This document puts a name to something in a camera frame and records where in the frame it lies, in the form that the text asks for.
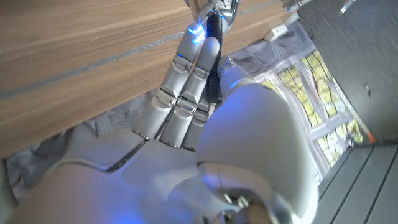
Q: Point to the printed window backdrop cloth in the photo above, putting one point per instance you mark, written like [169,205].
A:
[311,93]

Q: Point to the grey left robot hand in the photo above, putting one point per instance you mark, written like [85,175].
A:
[293,4]

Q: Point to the white power strip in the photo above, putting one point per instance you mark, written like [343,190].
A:
[275,32]

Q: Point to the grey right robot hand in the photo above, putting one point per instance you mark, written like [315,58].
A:
[248,140]

